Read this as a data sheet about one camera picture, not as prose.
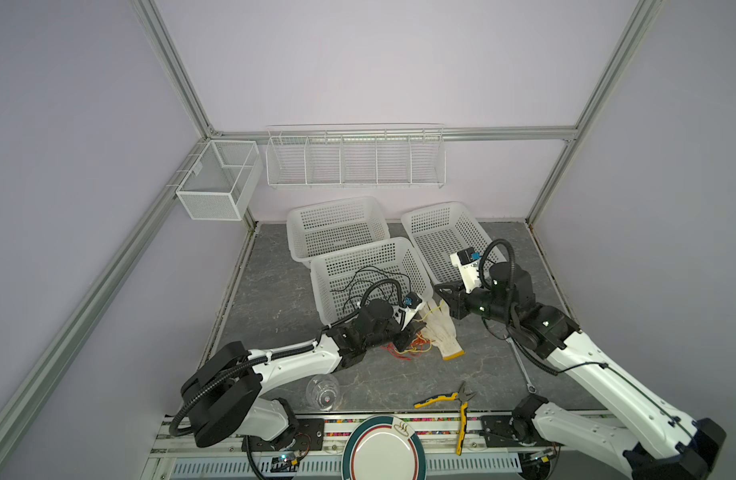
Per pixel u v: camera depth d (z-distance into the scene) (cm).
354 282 102
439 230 117
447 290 70
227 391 42
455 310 62
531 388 81
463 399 79
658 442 39
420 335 89
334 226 120
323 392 80
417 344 84
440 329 91
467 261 61
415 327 70
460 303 61
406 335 69
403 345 70
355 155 99
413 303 67
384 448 72
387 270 105
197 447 41
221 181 102
